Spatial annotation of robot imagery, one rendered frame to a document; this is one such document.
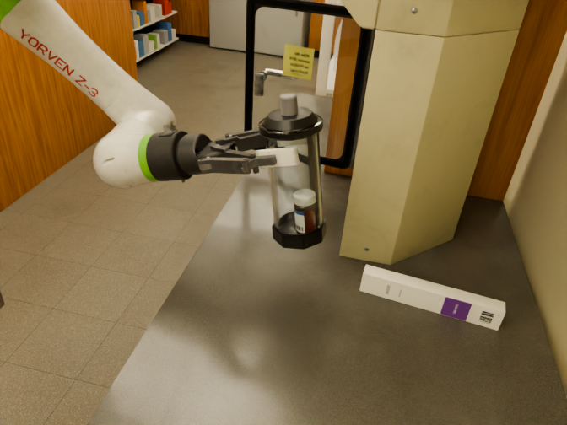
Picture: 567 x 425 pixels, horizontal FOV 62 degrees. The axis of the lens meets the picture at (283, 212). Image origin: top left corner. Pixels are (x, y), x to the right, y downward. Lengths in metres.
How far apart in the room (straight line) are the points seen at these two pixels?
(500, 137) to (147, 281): 1.72
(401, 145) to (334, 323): 0.35
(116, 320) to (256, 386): 1.52
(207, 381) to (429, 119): 0.58
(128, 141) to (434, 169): 0.58
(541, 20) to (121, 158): 0.93
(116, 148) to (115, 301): 1.47
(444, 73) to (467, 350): 0.48
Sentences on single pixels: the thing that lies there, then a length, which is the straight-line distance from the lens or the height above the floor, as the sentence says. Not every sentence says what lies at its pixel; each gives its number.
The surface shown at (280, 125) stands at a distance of 0.77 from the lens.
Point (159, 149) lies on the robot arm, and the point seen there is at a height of 1.19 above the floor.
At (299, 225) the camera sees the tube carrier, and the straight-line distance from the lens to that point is 0.84.
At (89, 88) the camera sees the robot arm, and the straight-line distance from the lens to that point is 1.04.
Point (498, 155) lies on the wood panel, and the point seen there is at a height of 1.07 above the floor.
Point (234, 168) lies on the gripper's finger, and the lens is 0.79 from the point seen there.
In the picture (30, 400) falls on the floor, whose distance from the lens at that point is 2.07.
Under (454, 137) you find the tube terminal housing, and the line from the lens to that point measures 0.98.
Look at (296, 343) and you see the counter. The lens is 0.85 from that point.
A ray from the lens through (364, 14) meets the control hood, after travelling 0.84.
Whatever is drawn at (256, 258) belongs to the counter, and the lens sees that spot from 1.01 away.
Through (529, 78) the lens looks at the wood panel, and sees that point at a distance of 1.28.
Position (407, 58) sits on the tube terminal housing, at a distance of 0.85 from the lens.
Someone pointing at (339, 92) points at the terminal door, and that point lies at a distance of 1.21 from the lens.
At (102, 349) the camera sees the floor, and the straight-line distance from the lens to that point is 2.15.
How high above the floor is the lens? 1.58
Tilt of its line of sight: 33 degrees down
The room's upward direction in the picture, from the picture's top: 4 degrees clockwise
